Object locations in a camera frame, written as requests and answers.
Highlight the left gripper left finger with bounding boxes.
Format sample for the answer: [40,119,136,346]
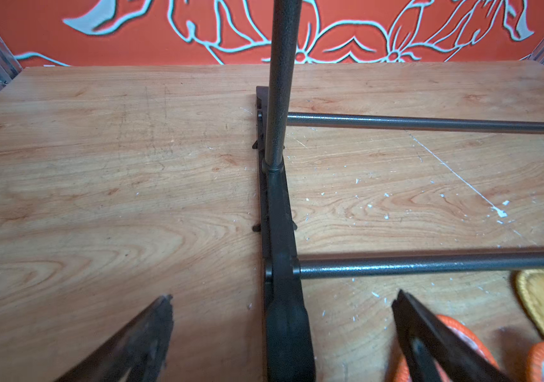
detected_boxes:
[58,294,174,381]

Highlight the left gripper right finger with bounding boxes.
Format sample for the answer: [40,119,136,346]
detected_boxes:
[392,291,510,381]

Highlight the black metal clothes rack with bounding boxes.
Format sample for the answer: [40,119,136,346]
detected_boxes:
[254,1,544,381]

